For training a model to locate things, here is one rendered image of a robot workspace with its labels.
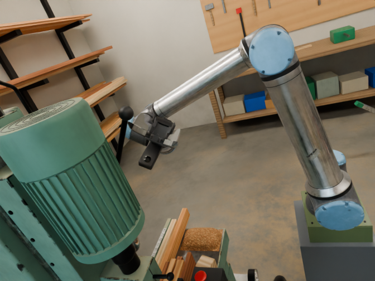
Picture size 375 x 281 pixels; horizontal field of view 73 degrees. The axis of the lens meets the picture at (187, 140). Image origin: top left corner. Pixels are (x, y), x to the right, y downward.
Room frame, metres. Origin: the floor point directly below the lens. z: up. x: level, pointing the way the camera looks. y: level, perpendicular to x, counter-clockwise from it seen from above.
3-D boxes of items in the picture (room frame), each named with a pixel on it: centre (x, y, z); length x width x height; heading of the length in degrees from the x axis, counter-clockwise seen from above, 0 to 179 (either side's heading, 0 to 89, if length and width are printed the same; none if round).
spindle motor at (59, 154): (0.49, 0.24, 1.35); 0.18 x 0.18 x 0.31
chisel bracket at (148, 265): (0.50, 0.26, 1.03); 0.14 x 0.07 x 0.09; 65
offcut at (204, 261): (0.54, 0.07, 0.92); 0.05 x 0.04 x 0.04; 47
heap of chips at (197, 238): (0.66, 0.07, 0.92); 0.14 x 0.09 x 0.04; 65
